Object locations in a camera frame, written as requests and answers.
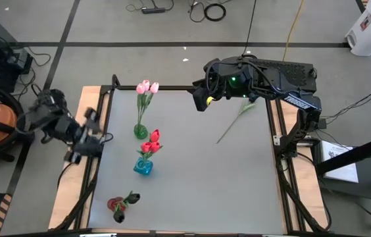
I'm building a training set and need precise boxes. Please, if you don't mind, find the green glass vase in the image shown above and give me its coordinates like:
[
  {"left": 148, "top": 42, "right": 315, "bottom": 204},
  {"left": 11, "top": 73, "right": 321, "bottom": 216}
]
[{"left": 134, "top": 123, "right": 149, "bottom": 140}]

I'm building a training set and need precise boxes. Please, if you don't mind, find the black artificial tulip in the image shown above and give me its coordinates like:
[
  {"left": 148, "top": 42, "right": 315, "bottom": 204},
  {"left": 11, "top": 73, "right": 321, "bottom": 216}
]
[
  {"left": 216, "top": 101, "right": 258, "bottom": 145},
  {"left": 119, "top": 190, "right": 141, "bottom": 208},
  {"left": 112, "top": 203, "right": 126, "bottom": 224}
]

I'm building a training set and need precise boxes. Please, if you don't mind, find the yellow hanging cable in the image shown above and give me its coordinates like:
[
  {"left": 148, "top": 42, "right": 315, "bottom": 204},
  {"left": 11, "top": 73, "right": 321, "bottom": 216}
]
[{"left": 282, "top": 0, "right": 305, "bottom": 62}]

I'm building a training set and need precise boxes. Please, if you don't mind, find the pink artificial tulip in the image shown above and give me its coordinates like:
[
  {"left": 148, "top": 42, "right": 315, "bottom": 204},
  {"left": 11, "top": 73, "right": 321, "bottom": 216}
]
[
  {"left": 141, "top": 79, "right": 151, "bottom": 128},
  {"left": 135, "top": 83, "right": 146, "bottom": 128},
  {"left": 141, "top": 82, "right": 161, "bottom": 128}
]

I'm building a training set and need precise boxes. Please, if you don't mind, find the black hanging cable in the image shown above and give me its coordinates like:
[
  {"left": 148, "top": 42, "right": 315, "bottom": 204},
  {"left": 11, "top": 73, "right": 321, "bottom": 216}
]
[{"left": 241, "top": 0, "right": 257, "bottom": 57}]

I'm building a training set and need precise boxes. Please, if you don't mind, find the white bin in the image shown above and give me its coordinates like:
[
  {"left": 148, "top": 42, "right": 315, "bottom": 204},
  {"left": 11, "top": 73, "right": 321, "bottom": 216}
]
[{"left": 345, "top": 0, "right": 371, "bottom": 57}]

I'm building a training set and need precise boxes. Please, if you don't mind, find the black aluminium table frame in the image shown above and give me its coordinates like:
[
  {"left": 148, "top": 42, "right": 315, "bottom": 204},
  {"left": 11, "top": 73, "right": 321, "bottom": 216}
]
[{"left": 53, "top": 74, "right": 333, "bottom": 237}]

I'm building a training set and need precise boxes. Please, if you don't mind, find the red glass vase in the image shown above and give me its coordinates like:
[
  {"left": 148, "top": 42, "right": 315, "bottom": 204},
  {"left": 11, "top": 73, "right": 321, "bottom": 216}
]
[{"left": 107, "top": 196, "right": 127, "bottom": 213}]

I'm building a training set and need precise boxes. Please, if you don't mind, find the grey table mat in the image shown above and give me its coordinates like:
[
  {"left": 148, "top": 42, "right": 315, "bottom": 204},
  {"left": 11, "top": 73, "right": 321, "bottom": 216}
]
[{"left": 87, "top": 88, "right": 285, "bottom": 235}]

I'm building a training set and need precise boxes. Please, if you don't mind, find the orange vacuum cleaner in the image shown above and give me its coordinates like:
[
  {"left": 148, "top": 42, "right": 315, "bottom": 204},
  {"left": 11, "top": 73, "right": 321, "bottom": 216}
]
[{"left": 0, "top": 81, "right": 28, "bottom": 172}]

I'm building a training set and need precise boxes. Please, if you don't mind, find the black metal stand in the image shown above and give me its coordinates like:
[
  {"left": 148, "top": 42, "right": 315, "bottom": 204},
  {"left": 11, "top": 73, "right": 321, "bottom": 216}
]
[{"left": 313, "top": 130, "right": 371, "bottom": 233}]

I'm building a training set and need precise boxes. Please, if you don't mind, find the coiled black cable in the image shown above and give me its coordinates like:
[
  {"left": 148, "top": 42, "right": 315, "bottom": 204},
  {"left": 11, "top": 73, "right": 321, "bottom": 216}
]
[{"left": 203, "top": 2, "right": 228, "bottom": 22}]

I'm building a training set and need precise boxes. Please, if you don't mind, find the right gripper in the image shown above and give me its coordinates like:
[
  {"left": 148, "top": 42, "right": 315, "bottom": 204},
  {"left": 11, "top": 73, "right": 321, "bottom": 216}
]
[{"left": 192, "top": 85, "right": 255, "bottom": 113}]

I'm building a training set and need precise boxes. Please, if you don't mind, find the black perforated computer case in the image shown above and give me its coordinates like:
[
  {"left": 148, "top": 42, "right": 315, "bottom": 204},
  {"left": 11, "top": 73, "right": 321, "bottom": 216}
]
[{"left": 254, "top": 58, "right": 318, "bottom": 93}]

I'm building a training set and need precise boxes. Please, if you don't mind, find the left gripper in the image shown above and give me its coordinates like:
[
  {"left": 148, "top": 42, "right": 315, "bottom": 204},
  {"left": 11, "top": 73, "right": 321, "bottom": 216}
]
[{"left": 68, "top": 107, "right": 103, "bottom": 164}]

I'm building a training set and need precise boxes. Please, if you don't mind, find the white paper booklet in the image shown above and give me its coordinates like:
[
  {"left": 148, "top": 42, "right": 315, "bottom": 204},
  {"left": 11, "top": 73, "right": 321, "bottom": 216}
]
[{"left": 320, "top": 140, "right": 360, "bottom": 184}]

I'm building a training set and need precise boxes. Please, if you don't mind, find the blue glass vase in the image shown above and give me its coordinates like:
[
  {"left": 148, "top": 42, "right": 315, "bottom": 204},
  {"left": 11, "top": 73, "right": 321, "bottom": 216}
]
[{"left": 132, "top": 156, "right": 155, "bottom": 176}]

